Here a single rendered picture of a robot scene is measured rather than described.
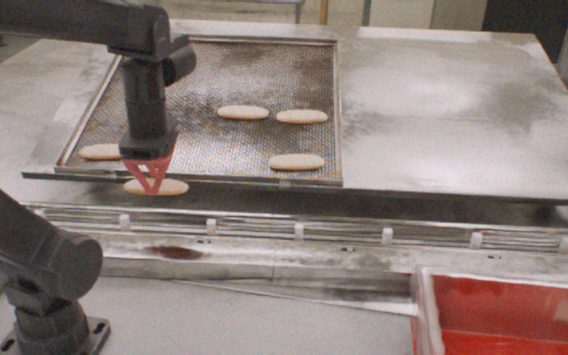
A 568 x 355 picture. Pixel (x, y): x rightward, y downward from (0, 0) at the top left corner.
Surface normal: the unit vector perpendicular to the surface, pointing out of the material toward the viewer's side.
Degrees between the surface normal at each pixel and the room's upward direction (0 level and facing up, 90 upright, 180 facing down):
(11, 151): 0
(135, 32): 93
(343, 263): 0
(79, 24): 93
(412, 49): 10
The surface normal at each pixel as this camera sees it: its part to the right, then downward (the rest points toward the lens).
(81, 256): 0.92, 0.22
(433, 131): 0.02, -0.75
